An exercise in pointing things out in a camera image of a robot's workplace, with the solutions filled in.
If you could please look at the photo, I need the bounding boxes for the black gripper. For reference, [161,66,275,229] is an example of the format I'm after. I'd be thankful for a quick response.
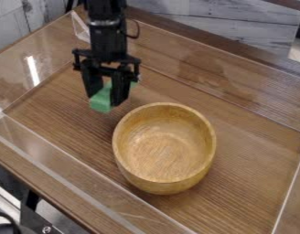
[72,21,141,107]

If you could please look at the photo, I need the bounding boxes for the green rectangular block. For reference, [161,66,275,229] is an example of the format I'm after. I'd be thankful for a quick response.
[89,79,138,114]

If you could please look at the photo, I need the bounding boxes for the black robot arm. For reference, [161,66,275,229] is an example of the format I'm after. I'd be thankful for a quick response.
[72,0,141,108]

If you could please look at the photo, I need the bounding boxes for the brown wooden bowl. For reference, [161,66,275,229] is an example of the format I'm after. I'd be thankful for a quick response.
[112,102,217,195]

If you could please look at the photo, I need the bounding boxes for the clear acrylic tray walls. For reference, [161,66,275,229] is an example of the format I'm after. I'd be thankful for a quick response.
[0,9,300,234]

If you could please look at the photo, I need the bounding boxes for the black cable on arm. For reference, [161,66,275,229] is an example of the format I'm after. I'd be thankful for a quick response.
[121,18,141,40]

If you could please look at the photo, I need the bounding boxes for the black table leg bracket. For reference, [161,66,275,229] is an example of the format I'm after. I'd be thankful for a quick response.
[21,190,64,234]

